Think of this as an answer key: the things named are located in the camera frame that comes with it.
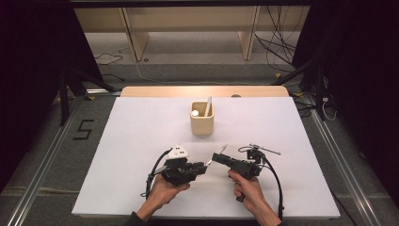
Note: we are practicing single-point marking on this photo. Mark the white board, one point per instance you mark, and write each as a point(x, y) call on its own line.
point(125, 147)

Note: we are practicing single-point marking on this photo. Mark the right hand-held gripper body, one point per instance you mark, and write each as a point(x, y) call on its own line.
point(247, 168)

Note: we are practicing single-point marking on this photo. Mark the black curtain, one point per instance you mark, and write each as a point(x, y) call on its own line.
point(31, 78)
point(360, 78)

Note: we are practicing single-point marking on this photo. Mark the black metal stand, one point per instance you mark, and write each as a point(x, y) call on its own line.
point(319, 94)

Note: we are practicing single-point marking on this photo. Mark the beige square cup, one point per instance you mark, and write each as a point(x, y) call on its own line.
point(202, 127)

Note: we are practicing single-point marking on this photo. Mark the aluminium floor rail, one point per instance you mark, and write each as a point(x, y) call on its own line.
point(40, 175)
point(345, 169)

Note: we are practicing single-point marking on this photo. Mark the wooden table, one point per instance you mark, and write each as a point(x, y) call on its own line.
point(188, 91)

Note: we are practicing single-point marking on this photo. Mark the black tripod stand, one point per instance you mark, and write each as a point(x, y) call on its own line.
point(64, 100)

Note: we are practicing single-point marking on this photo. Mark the white stick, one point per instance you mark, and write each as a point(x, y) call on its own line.
point(208, 106)

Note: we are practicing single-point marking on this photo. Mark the person's left hand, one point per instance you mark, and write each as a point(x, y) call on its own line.
point(164, 193)

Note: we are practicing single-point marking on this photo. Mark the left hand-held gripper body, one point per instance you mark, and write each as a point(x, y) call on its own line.
point(178, 172)

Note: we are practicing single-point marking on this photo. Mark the wooden shelf unit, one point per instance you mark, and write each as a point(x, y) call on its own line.
point(188, 19)

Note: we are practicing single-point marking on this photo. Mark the person's right hand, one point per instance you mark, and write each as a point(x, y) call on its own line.
point(249, 194)

